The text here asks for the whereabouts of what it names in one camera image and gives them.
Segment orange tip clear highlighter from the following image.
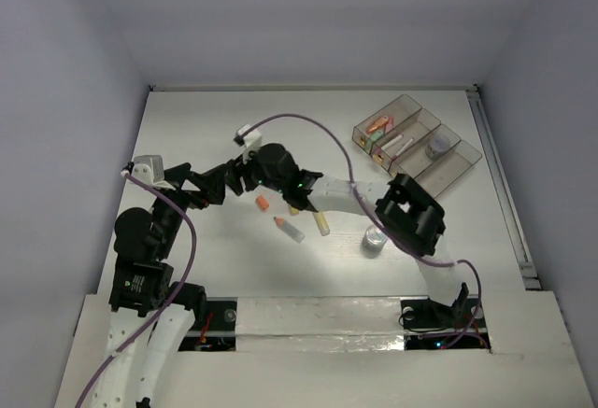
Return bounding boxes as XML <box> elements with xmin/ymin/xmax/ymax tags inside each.
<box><xmin>273</xmin><ymin>217</ymin><xmax>305</xmax><ymax>244</ymax></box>

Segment clip jar silver lid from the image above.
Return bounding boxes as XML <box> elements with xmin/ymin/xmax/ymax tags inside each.
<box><xmin>362</xmin><ymin>225</ymin><xmax>388</xmax><ymax>257</ymax></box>

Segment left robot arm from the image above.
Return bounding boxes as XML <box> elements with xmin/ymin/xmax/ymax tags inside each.
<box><xmin>76</xmin><ymin>156</ymin><xmax>227</xmax><ymax>407</ymax></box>

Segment orange highlighter cap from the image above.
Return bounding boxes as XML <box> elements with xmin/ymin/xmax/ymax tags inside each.
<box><xmin>255</xmin><ymin>195</ymin><xmax>270</xmax><ymax>211</ymax></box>

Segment yellow highlighter pen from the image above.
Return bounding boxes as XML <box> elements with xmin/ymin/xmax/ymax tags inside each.
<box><xmin>313</xmin><ymin>212</ymin><xmax>331</xmax><ymax>236</ymax></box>

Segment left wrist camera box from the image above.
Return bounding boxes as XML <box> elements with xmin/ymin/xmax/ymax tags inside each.
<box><xmin>121</xmin><ymin>155</ymin><xmax>164</xmax><ymax>188</ymax></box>

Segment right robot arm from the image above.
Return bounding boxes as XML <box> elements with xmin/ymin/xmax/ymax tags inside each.
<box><xmin>225</xmin><ymin>144</ymin><xmax>469</xmax><ymax>326</ymax></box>

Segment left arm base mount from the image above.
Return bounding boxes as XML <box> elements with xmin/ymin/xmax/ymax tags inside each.
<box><xmin>178</xmin><ymin>298</ymin><xmax>237</xmax><ymax>352</ymax></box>

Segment white pink marker pen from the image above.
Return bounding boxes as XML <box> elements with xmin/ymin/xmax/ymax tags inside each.
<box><xmin>380</xmin><ymin>134</ymin><xmax>404</xmax><ymax>150</ymax></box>

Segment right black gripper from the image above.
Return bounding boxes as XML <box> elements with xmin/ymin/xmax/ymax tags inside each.
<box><xmin>225</xmin><ymin>141</ymin><xmax>287</xmax><ymax>192</ymax></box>

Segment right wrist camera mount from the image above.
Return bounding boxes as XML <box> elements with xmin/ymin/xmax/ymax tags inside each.
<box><xmin>234</xmin><ymin>124</ymin><xmax>263</xmax><ymax>162</ymax></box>

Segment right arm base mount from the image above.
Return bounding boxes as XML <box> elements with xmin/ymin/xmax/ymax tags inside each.
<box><xmin>398</xmin><ymin>284</ymin><xmax>491</xmax><ymax>351</ymax></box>

